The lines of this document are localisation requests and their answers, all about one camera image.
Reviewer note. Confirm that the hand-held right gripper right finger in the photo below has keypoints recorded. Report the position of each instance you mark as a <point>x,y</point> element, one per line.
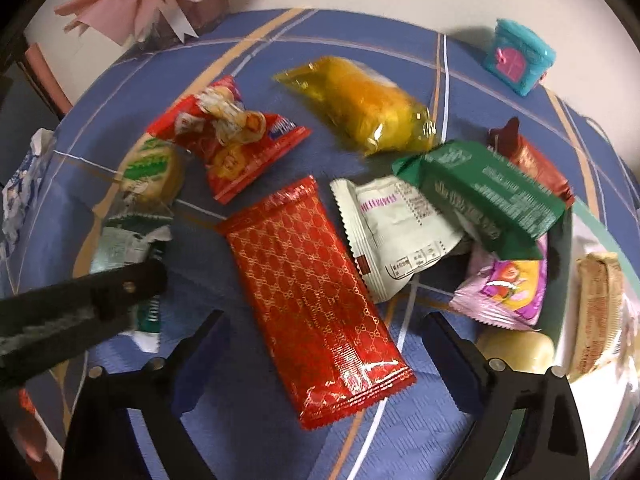
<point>450,357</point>

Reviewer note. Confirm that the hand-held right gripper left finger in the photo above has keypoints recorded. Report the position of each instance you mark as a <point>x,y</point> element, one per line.
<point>200,345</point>

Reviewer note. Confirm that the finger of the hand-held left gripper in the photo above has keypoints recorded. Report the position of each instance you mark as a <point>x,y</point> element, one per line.
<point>130,285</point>

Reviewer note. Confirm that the green-white snack packet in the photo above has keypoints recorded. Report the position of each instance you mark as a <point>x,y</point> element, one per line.
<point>125,240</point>

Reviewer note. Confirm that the pale round pastry packet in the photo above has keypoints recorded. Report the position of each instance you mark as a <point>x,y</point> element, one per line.
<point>520,352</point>

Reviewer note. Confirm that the pink fruit-print snack packet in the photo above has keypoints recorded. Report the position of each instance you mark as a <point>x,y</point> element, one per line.
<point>505,285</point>

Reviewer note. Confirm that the red gold-patterned snack packet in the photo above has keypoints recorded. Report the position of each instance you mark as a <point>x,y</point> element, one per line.
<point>305,300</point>

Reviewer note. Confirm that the white snack packet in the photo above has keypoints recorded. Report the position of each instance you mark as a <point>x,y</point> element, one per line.
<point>395,240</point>

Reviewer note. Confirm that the beige orange snack packet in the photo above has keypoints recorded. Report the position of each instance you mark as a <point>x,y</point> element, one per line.
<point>597,310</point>

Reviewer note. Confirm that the green snack packet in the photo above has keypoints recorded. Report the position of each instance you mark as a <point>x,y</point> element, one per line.
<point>490,195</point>

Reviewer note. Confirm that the red cracker snack packet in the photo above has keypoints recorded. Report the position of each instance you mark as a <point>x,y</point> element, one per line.
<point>235,145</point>

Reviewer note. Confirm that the white tray with green rim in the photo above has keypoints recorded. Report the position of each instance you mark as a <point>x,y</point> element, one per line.
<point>587,232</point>

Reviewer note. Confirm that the person's left hand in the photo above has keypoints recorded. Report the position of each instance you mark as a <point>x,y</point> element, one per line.
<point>32,440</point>

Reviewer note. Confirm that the white blue plastic bag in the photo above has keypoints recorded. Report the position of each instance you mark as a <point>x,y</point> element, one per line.
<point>25,185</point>

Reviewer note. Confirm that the brown-red snack packet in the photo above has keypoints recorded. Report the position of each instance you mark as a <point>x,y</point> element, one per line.
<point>537,165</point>

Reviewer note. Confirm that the yellow snack packet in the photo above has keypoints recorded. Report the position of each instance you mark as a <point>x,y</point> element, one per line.
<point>365,105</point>

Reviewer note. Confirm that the teal toy box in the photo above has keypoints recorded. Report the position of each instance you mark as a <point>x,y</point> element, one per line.
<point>522,60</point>

